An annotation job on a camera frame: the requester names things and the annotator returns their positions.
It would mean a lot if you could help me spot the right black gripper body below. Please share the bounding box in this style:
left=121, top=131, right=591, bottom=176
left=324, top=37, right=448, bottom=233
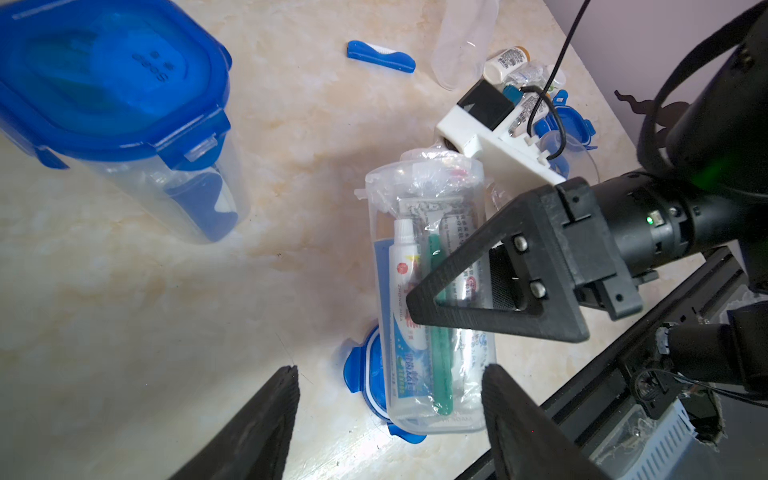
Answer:
left=554, top=177, right=643, bottom=320

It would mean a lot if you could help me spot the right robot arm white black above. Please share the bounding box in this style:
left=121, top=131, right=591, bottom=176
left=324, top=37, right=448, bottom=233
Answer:
left=406, top=2, right=767, bottom=343

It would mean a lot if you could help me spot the clear plastic toiletry bag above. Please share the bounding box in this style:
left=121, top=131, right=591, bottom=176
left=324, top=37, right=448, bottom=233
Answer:
left=357, top=148, right=486, bottom=241

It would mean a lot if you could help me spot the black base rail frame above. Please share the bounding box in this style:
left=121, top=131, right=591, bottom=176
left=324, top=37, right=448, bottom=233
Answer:
left=464, top=247, right=767, bottom=479

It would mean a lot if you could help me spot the detached blue container lid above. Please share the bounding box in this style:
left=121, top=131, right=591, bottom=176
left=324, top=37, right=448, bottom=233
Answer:
left=534, top=90, right=599, bottom=184

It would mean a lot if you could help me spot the blue lid toiletry container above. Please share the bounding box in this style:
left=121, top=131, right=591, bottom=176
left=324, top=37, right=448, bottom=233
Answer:
left=1, top=1, right=249, bottom=243
left=353, top=149, right=499, bottom=436
left=430, top=0, right=499, bottom=91

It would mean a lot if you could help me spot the green toothbrush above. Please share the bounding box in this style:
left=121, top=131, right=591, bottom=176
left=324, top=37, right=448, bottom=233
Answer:
left=427, top=233, right=454, bottom=416

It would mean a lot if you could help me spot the white slotted cable duct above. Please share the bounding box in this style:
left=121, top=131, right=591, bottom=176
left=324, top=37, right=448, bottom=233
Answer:
left=590, top=400, right=695, bottom=480

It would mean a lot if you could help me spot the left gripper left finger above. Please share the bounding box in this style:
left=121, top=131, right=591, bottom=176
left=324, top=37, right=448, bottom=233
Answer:
left=172, top=366, right=300, bottom=479

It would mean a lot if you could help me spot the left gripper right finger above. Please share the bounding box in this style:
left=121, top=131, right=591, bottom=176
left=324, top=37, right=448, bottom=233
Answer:
left=481, top=364, right=607, bottom=479

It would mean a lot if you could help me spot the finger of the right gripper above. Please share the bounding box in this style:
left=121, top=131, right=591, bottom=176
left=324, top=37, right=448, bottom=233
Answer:
left=406, top=185, right=589, bottom=343

